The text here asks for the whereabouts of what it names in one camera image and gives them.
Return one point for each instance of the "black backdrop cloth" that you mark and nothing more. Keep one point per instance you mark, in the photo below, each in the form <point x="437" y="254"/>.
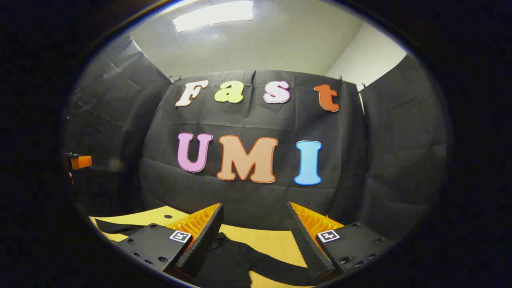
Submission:
<point x="248" y="200"/>

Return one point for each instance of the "ceiling light panel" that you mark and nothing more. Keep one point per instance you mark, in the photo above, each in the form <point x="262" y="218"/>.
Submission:
<point x="212" y="15"/>

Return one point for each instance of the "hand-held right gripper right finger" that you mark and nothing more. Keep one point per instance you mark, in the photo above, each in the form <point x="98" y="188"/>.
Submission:
<point x="308" y="244"/>

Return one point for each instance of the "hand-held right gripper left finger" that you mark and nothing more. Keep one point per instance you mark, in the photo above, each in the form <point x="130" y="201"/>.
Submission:
<point x="204" y="240"/>

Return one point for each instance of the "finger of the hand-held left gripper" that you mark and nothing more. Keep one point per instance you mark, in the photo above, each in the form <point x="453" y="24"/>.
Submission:
<point x="82" y="162"/>

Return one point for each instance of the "black t-shirt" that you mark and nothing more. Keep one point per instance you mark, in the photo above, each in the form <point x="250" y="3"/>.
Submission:
<point x="232" y="260"/>

